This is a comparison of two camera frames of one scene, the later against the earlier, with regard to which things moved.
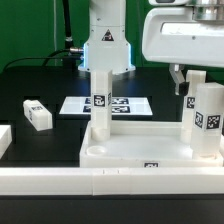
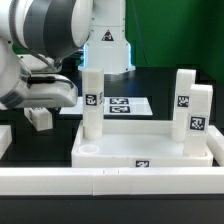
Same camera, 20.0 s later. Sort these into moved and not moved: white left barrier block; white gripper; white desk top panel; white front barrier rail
Moved: white gripper; white desk top panel
Not moved: white left barrier block; white front barrier rail
